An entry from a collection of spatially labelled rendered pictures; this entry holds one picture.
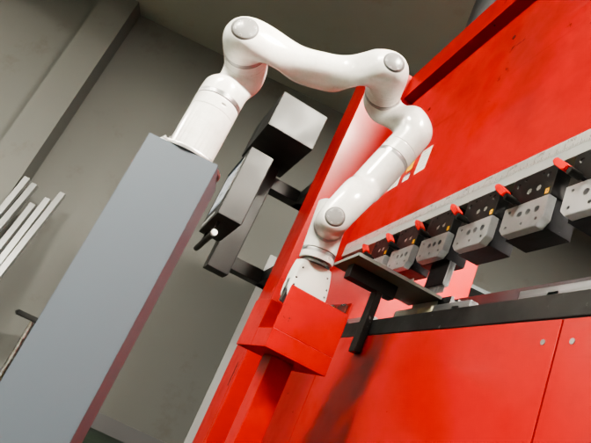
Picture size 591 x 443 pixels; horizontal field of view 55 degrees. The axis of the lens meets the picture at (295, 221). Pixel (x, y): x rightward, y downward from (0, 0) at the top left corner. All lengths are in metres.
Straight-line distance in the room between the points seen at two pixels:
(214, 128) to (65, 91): 4.00
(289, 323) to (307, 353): 0.08
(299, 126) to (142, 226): 1.58
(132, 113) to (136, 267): 4.21
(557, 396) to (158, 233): 0.85
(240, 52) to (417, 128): 0.49
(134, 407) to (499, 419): 4.07
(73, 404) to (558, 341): 0.91
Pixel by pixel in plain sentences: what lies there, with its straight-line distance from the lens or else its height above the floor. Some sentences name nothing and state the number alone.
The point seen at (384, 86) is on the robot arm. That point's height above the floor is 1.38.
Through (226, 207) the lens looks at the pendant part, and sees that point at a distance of 2.52.
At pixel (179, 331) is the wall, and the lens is 4.85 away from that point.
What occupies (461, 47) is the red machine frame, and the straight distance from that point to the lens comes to 2.52.
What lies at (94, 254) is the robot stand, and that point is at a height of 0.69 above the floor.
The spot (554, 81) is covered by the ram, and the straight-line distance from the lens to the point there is 1.69.
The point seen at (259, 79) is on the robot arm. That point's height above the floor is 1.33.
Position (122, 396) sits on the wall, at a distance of 4.85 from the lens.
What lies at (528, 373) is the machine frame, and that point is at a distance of 0.97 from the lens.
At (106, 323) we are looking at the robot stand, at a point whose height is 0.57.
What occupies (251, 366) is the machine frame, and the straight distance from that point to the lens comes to 2.34.
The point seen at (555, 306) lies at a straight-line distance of 0.99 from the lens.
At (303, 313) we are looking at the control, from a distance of 1.29.
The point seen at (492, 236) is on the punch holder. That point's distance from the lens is 1.51.
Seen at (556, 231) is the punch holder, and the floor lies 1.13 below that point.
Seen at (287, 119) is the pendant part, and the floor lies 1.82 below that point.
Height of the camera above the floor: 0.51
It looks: 20 degrees up
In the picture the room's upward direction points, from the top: 25 degrees clockwise
